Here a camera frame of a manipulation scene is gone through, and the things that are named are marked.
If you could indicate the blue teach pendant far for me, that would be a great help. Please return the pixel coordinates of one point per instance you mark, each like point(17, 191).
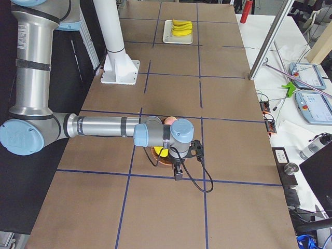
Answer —
point(308, 73)

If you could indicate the black monitor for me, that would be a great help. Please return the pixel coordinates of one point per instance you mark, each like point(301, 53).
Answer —
point(317, 172)

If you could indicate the orange black connector box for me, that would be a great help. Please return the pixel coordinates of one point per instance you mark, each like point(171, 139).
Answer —
point(265, 107)

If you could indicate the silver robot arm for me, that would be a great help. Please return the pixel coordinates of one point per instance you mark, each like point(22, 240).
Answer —
point(32, 125)

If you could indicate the large yellow banana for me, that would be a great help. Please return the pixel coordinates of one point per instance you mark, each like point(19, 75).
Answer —
point(181, 28)

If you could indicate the metal reacher grabber tool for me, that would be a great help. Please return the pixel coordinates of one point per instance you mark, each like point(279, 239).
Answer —
point(299, 84)

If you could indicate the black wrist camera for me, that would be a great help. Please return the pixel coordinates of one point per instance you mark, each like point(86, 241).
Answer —
point(196, 149)

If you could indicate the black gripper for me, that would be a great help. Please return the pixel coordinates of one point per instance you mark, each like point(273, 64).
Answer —
point(177, 163)

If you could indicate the white rectangular tray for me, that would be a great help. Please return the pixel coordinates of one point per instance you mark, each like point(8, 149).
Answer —
point(169, 38)

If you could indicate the green handled grabber tool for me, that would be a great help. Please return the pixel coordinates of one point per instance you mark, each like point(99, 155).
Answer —
point(290, 89)

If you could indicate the red cylinder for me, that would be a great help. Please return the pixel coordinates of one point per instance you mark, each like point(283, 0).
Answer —
point(246, 11)

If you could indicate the black labelled box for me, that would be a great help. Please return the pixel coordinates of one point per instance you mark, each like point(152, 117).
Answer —
point(280, 155)

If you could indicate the aluminium frame post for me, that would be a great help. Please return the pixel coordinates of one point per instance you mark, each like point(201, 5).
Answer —
point(274, 28)

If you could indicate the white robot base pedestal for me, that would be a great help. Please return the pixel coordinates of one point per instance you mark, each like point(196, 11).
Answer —
point(118, 67)

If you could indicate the yellow banana short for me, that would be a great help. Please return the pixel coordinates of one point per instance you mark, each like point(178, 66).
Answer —
point(181, 33)

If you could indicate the blue teach pendant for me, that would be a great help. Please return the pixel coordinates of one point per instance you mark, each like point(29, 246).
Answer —
point(314, 107)
point(308, 73)

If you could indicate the blue teach pendant near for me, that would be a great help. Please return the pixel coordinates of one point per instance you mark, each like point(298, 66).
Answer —
point(314, 107)

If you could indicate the brown wicker basket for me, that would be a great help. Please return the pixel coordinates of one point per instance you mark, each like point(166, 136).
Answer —
point(162, 160)

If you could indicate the yellow banana with brown tip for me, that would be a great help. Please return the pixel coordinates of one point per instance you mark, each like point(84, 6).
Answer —
point(180, 22)

